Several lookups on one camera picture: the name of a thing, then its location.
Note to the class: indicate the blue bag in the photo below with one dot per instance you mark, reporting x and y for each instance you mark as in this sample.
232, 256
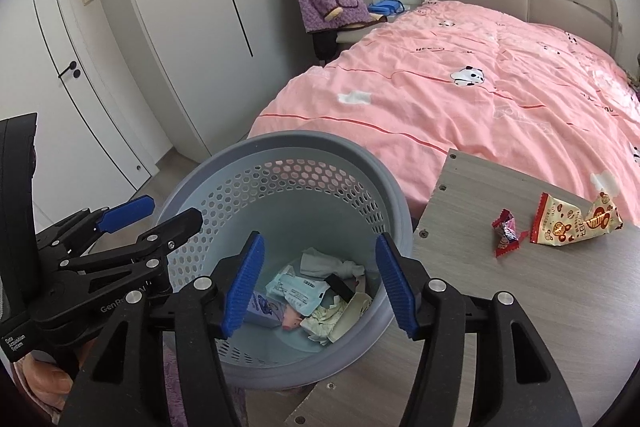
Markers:
385, 7

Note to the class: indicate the white sock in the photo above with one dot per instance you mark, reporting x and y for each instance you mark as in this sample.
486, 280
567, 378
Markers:
320, 264

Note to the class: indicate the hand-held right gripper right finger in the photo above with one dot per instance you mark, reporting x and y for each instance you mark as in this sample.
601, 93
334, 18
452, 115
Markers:
397, 287

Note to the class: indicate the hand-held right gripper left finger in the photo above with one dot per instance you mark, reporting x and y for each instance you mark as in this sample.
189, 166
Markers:
245, 287

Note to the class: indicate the pink printed duvet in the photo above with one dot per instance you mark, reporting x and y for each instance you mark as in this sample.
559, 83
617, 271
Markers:
450, 107

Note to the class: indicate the white wardrobe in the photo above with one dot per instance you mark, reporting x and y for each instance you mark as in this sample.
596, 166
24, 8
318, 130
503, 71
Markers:
175, 32

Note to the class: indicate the beige triangular snack packet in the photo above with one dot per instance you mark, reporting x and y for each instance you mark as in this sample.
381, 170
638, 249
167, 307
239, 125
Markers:
565, 219

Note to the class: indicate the dark cloth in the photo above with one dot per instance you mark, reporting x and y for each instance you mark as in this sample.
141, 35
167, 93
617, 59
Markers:
324, 46

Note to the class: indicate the beige paper card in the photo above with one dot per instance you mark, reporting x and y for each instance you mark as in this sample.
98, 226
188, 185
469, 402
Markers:
355, 312

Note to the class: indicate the small blue cardboard box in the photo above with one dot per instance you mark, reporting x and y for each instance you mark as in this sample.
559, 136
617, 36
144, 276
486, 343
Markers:
262, 309

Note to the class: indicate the light blue packet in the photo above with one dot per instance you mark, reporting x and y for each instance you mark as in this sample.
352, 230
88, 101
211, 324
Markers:
295, 289

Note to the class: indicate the small black box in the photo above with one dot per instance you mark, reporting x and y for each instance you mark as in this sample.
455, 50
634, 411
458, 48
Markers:
340, 287

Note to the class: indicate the purple fluffy rug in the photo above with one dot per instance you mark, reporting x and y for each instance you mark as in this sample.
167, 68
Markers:
176, 397

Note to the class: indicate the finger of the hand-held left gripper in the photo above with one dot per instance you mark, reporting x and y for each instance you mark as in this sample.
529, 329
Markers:
170, 227
125, 212

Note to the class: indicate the white door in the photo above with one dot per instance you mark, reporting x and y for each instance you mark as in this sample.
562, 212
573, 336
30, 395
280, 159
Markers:
75, 132

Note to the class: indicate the person's left hand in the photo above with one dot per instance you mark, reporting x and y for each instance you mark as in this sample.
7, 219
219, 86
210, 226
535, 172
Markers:
47, 379

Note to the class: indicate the red candy wrapper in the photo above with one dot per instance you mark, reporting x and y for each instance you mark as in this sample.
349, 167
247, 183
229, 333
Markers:
506, 232

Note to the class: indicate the blue perforated plastic basket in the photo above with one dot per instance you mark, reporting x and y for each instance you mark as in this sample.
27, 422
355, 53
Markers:
320, 212

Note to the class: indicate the pink figure packet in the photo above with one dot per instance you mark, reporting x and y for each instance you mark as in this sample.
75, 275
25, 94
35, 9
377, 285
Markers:
292, 321

